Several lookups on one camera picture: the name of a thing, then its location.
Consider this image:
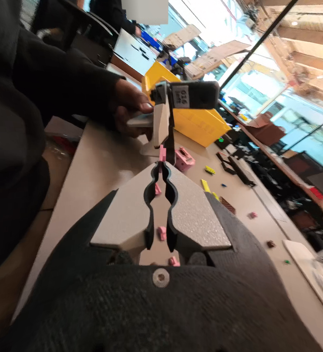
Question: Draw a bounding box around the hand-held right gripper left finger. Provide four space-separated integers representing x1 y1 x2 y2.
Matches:
90 162 160 257

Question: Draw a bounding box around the black office chair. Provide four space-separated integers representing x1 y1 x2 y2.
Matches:
39 0 119 68

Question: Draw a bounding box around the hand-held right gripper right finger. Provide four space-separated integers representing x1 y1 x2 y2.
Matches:
161 162 232 260

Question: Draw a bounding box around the pink brick block with holes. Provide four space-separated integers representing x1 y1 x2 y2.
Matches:
175 147 195 171

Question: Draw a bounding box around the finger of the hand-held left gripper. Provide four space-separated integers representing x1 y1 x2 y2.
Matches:
153 103 171 150
166 109 176 165

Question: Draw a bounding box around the person's left hand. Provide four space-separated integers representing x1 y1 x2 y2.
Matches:
113 80 154 138

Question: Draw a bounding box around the yellow plastic bin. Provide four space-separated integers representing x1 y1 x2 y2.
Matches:
142 61 231 147

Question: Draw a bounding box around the long background desk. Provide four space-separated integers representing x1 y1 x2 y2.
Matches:
219 99 323 216

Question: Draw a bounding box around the person's left forearm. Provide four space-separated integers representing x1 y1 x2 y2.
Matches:
19 27 127 130

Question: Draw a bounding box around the black charger with green lights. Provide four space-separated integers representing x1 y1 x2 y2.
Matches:
215 129 240 145

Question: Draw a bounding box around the flat black box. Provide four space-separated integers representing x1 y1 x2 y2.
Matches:
228 155 257 188

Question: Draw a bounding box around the brown upturned large plate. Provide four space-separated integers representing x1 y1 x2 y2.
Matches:
219 197 237 215

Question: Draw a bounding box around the black floor lamp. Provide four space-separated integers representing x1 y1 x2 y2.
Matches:
282 113 323 151

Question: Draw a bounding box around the person's black jacket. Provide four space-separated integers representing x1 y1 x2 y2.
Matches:
0 0 50 279

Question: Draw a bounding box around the black pole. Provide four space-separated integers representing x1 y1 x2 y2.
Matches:
219 0 299 89

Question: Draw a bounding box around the brown cardboard box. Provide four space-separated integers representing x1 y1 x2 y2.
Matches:
246 112 286 145

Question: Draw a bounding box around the cardboard panel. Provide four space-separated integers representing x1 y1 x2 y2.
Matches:
190 40 251 79
164 24 202 48

